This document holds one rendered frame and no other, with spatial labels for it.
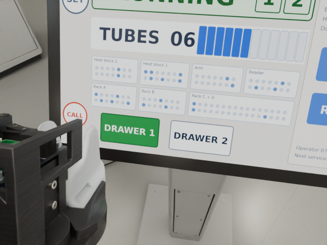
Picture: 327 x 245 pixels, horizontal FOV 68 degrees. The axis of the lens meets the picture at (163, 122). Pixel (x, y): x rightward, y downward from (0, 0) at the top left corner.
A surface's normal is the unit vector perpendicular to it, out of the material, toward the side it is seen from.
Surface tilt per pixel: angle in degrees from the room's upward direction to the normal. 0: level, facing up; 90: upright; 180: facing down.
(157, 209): 5
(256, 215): 0
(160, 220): 5
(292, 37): 50
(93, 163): 92
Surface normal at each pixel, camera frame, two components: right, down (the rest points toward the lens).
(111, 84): -0.13, 0.20
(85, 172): 0.99, 0.10
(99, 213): 0.08, -0.99
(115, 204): -0.02, -0.62
